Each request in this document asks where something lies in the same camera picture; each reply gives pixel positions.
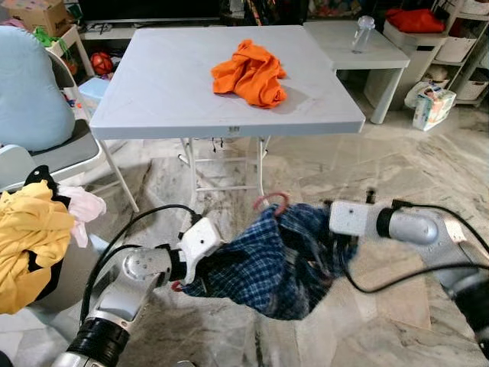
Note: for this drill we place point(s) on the pale blue cushion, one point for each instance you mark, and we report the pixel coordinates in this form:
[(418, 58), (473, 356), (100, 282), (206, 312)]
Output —
[(30, 92)]

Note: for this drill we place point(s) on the small white toy table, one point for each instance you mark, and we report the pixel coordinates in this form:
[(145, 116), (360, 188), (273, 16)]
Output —
[(72, 42)]

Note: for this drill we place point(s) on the green toy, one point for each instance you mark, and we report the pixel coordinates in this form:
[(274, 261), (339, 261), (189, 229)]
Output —
[(47, 38)]

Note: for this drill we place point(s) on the white cloth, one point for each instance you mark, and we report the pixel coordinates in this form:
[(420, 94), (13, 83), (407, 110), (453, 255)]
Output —
[(85, 205)]

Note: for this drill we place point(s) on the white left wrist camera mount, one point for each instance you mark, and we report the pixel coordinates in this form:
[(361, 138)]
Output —
[(200, 243)]

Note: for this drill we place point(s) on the red cloth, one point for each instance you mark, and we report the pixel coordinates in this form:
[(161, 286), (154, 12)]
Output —
[(416, 21)]

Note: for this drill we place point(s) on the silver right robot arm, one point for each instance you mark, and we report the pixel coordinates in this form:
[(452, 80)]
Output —
[(416, 225)]

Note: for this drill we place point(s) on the red ball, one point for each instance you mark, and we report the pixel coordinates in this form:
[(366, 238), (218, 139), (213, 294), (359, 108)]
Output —
[(102, 64)]

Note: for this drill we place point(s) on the clear plastic bottle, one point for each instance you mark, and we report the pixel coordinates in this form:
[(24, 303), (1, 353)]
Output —
[(363, 38)]

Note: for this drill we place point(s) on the black television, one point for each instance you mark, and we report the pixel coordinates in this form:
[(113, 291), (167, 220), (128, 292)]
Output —
[(153, 8)]

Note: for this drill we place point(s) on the white folding table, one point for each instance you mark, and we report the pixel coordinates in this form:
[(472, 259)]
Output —
[(168, 84)]

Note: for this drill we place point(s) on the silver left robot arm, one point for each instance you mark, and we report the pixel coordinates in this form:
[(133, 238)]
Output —
[(134, 271)]

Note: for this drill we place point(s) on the white television bench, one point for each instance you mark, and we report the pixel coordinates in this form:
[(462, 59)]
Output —
[(107, 32)]

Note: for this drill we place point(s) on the orange cloth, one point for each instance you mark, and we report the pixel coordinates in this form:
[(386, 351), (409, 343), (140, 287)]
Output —
[(248, 76)]

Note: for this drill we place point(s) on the blue plaid shirt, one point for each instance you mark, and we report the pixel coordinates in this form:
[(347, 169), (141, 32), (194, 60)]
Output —
[(267, 267)]

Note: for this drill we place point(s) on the small white side table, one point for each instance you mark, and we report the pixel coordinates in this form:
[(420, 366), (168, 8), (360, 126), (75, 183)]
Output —
[(336, 42)]

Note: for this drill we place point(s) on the pale blue step stool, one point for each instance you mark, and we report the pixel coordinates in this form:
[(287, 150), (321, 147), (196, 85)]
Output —
[(93, 90)]

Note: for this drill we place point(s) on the yellow T-shirt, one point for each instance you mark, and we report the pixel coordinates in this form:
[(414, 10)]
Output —
[(30, 245)]

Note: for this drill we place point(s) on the black garment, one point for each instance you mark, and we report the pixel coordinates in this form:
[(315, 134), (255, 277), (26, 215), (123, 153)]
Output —
[(40, 177)]

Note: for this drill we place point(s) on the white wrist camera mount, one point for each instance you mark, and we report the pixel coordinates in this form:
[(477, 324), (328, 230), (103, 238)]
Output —
[(353, 218), (200, 243)]

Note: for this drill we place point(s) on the pink plastic hanger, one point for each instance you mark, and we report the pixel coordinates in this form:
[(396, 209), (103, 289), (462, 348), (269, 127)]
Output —
[(263, 196)]

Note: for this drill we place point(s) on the white perforated hamper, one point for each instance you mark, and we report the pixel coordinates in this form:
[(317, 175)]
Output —
[(412, 57)]

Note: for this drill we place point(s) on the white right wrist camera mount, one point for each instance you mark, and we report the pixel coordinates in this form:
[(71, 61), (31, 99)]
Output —
[(353, 218)]

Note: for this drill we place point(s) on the cardboard box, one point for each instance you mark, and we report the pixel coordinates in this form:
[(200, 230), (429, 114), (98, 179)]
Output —
[(38, 15)]

